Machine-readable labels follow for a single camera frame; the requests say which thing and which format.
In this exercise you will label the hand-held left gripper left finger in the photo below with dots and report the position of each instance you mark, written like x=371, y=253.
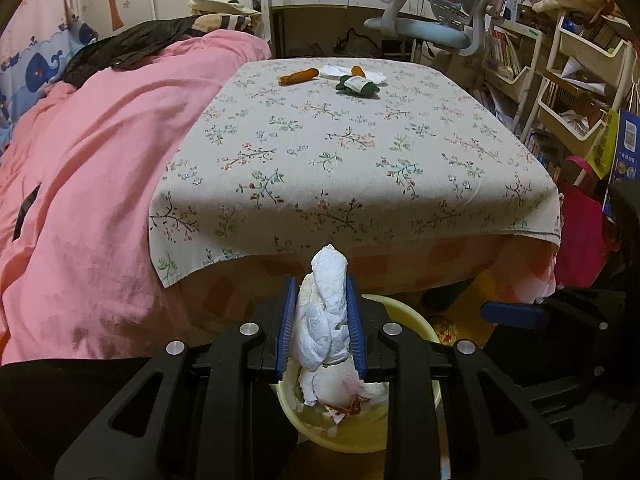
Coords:
x=289, y=330

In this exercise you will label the pink duvet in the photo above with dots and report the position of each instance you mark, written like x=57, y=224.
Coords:
x=100, y=185

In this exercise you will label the white desk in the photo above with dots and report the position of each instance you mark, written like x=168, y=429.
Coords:
x=272, y=35

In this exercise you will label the yellow plastic bucket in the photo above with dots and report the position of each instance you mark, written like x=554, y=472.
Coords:
x=345, y=435

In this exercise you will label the white trolley rack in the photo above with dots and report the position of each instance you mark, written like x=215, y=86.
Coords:
x=585, y=125

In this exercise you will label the orange carrot toy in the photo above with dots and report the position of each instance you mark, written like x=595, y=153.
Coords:
x=297, y=76

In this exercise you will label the white book rack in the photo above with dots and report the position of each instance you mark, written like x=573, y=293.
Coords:
x=530, y=55

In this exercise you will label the blue whale print padding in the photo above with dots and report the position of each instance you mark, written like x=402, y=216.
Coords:
x=42, y=67

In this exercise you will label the flat white tissue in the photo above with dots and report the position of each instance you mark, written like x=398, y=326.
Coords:
x=375, y=74

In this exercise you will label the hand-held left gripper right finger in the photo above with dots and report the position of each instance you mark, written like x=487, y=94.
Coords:
x=361, y=355

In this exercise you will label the red striped wrapper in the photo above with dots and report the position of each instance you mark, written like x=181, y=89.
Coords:
x=350, y=406

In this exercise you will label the white tissue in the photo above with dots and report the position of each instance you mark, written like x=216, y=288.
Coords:
x=322, y=310
x=375, y=74

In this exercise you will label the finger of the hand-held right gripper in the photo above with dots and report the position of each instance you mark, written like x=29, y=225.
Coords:
x=515, y=312
x=550, y=355

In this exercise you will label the row of books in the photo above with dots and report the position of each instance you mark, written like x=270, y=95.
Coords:
x=500, y=50

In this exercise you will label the colourful patterned ball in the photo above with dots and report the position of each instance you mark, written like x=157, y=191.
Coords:
x=445, y=332

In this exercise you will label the white plastic wrap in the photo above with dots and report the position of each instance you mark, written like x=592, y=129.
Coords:
x=335, y=387

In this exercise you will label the blue printed paper bag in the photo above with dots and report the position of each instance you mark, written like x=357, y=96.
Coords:
x=625, y=160

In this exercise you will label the magenta bag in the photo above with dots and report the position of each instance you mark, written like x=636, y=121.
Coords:
x=580, y=230

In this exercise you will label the floral tablecloth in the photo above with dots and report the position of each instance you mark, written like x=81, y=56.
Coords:
x=375, y=160

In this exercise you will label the blue grey desk chair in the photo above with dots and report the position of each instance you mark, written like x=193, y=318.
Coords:
x=425, y=32

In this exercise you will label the orange checked under cloth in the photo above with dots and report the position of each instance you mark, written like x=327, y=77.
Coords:
x=425, y=270

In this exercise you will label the beige navy striped cloth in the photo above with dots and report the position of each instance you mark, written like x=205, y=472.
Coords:
x=225, y=21

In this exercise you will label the black jacket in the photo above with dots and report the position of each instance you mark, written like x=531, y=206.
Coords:
x=130, y=47

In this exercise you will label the small orange wrapper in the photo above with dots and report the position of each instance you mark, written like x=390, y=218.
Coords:
x=357, y=70

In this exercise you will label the yellow green bag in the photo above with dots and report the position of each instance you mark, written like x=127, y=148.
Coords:
x=602, y=147

